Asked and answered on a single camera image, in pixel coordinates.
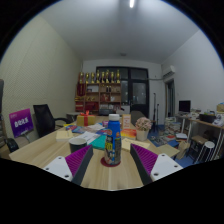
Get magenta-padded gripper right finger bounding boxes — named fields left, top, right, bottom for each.
left=129, top=143, right=184, bottom=186

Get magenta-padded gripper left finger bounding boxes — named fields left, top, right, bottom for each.
left=43, top=144, right=95, bottom=186

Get blue white-capped drink bottle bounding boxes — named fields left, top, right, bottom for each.
left=104, top=113, right=123, bottom=167

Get black cup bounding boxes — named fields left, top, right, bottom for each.
left=68, top=137, right=88, bottom=154

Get pale yellow notepad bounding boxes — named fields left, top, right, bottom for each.
left=55, top=129, right=75, bottom=143

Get beige envelope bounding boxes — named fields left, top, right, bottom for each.
left=121, top=137, right=151, bottom=153

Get pile of books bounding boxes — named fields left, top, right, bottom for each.
left=163, top=116, right=188, bottom=148

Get colourful magazine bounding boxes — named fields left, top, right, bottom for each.
left=64, top=124, right=84, bottom=134

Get white paper booklet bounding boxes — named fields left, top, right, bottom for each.
left=74, top=130, right=101, bottom=145

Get wooden stool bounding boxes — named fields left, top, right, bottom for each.
left=188, top=134, right=209, bottom=161

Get flat round red coaster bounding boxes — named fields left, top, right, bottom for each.
left=100, top=156, right=122, bottom=168

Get teal notebook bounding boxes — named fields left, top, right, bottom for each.
left=89, top=133, right=108, bottom=151

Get pink flowers in white pot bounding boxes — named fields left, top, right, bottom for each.
left=134, top=116, right=154, bottom=142

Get orange book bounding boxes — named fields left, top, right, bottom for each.
left=120, top=128, right=138, bottom=139

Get white round stool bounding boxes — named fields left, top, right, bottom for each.
left=199, top=140, right=216, bottom=163

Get black office chair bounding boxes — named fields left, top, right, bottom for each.
left=32, top=103, right=69, bottom=138

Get black bag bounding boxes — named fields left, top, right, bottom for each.
left=4, top=137, right=20, bottom=154

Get white packet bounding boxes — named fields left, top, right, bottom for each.
left=87, top=122, right=106, bottom=132

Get yellow gift box, red ribbon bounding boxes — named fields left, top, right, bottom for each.
left=76, top=110, right=97, bottom=127

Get blue packet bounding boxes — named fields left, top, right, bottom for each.
left=96, top=128, right=113, bottom=136

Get black tripod stand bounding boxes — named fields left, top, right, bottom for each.
left=152, top=93, right=161, bottom=126

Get wooden side desk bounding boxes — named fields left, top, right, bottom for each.
left=174, top=113, right=224, bottom=161

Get purple sign board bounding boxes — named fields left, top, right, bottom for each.
left=8, top=108, right=35, bottom=139

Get small upright orange box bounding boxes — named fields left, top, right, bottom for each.
left=121, top=113, right=132, bottom=130

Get black computer monitor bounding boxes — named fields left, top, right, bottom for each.
left=178, top=99, right=192, bottom=114

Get black box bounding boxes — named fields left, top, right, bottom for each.
left=199, top=113, right=218, bottom=124

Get wooden shelf unit with trophies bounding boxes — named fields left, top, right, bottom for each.
left=74, top=69, right=122, bottom=114

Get white wall air conditioner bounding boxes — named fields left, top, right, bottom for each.
left=161, top=64, right=176, bottom=79

